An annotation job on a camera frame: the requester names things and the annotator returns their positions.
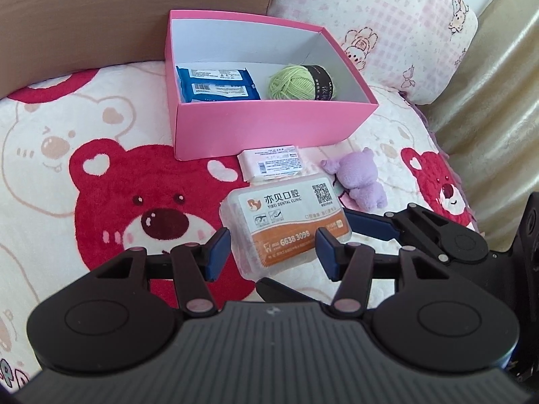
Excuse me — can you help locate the white pink floral pillow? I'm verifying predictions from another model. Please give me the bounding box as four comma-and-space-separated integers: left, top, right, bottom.
267, 0, 478, 106

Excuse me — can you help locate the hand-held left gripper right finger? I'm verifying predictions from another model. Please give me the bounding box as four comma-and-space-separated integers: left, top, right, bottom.
316, 233, 447, 316

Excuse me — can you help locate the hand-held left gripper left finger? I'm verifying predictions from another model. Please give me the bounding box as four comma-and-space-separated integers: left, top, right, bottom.
95, 227, 232, 318

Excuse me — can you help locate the small white tissue packet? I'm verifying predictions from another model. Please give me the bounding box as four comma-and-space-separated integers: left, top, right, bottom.
236, 144, 305, 183

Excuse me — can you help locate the blue wet wipes packet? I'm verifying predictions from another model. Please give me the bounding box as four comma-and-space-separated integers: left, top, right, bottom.
176, 64, 262, 104

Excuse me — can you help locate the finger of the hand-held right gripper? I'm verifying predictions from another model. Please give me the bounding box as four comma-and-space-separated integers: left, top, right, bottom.
255, 277, 338, 304
342, 203, 457, 264

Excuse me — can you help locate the pink cardboard box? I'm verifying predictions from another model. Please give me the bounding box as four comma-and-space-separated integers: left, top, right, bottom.
168, 8, 379, 161

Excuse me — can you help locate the clear box with orange label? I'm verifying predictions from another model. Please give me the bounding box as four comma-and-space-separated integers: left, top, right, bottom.
218, 172, 353, 282

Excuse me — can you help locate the purple plush toy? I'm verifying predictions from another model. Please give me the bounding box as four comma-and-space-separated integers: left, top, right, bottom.
321, 147, 387, 210

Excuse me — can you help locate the brown embroidered cushion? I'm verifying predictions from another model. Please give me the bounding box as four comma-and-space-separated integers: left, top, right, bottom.
0, 0, 284, 97

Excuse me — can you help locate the red bear print blanket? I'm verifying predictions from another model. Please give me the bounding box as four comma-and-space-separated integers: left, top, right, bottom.
0, 57, 485, 392

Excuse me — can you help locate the beige leather sofa back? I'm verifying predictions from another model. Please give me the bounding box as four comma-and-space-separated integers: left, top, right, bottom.
415, 0, 539, 253

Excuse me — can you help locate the green yarn ball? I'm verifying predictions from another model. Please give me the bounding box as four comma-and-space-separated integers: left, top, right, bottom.
268, 63, 340, 102

